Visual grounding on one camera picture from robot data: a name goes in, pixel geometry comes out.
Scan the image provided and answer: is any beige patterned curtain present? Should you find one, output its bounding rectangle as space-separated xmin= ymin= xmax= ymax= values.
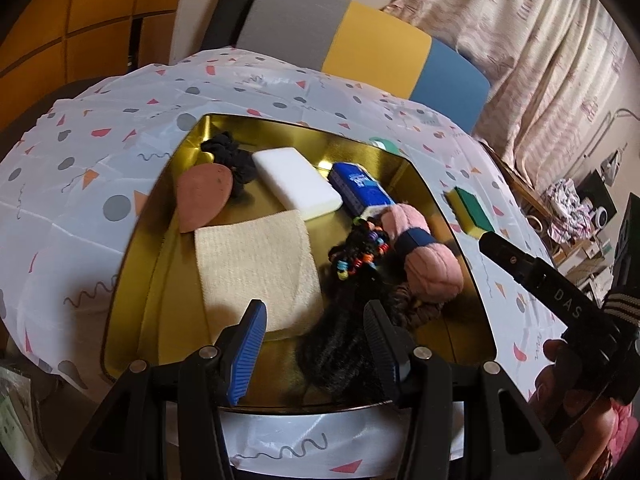
xmin=382 ymin=0 xmax=631 ymax=196

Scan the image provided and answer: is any cream knitted cloth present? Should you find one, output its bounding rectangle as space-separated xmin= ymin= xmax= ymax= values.
xmin=193 ymin=209 xmax=325 ymax=336

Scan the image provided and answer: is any black beaded hair piece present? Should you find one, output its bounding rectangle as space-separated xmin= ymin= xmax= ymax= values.
xmin=295 ymin=220 xmax=401 ymax=403

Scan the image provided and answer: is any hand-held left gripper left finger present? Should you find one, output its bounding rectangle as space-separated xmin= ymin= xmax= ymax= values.
xmin=59 ymin=299 xmax=268 ymax=480

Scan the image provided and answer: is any green and yellow sponge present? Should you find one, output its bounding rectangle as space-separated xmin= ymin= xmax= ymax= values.
xmin=446 ymin=186 xmax=498 ymax=240

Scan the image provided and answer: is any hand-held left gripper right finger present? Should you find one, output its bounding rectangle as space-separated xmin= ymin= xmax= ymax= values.
xmin=362 ymin=299 xmax=573 ymax=480

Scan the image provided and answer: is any green and white paper packet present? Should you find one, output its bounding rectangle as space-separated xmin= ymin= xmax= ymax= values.
xmin=0 ymin=365 xmax=56 ymax=480

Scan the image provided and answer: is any pink yarn ball blue band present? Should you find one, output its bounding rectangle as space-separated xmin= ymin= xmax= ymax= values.
xmin=375 ymin=203 xmax=465 ymax=303

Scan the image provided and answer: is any patterned white tablecloth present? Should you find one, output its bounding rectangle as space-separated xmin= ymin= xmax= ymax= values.
xmin=0 ymin=47 xmax=566 ymax=480

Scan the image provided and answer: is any cardboard box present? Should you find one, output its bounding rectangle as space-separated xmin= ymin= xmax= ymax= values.
xmin=555 ymin=237 xmax=611 ymax=286

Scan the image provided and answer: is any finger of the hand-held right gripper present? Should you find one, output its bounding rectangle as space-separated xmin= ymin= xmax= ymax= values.
xmin=478 ymin=232 xmax=540 ymax=287

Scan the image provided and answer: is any brown satin scrunchie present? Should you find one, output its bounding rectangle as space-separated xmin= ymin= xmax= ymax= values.
xmin=387 ymin=282 xmax=446 ymax=331

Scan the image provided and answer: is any floral cloth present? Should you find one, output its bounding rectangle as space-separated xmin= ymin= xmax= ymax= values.
xmin=542 ymin=180 xmax=596 ymax=241

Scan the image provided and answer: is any orange wooden wardrobe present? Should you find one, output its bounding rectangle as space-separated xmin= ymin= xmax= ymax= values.
xmin=0 ymin=0 xmax=193 ymax=131

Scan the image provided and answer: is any pink garment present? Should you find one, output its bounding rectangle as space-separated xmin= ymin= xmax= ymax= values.
xmin=605 ymin=400 xmax=640 ymax=480

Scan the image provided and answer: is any white foam sponge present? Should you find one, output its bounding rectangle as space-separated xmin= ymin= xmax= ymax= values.
xmin=251 ymin=146 xmax=343 ymax=222

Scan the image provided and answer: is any gold metal tray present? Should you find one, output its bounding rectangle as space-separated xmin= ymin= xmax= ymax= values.
xmin=100 ymin=112 xmax=498 ymax=416

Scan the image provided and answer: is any grey yellow blue chair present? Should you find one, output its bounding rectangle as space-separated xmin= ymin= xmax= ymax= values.
xmin=200 ymin=0 xmax=491 ymax=133

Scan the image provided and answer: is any brown teardrop-shaped pad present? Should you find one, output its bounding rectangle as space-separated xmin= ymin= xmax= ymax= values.
xmin=176 ymin=162 xmax=236 ymax=234

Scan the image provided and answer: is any black scrunchie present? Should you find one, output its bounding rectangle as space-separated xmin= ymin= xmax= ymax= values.
xmin=200 ymin=131 xmax=257 ymax=198

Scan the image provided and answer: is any white round device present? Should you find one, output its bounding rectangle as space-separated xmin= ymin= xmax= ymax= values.
xmin=590 ymin=205 xmax=617 ymax=228

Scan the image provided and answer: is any person's right hand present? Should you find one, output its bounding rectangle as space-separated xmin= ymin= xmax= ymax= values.
xmin=531 ymin=338 xmax=620 ymax=480

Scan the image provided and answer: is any brown wooden furniture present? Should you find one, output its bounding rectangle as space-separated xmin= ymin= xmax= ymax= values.
xmin=480 ymin=142 xmax=556 ymax=261

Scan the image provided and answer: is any black striped cuff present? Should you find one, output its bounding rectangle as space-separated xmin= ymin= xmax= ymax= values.
xmin=602 ymin=285 xmax=640 ymax=328

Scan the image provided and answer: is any blue tissue packet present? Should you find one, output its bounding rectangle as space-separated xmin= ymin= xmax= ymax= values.
xmin=327 ymin=161 xmax=398 ymax=218

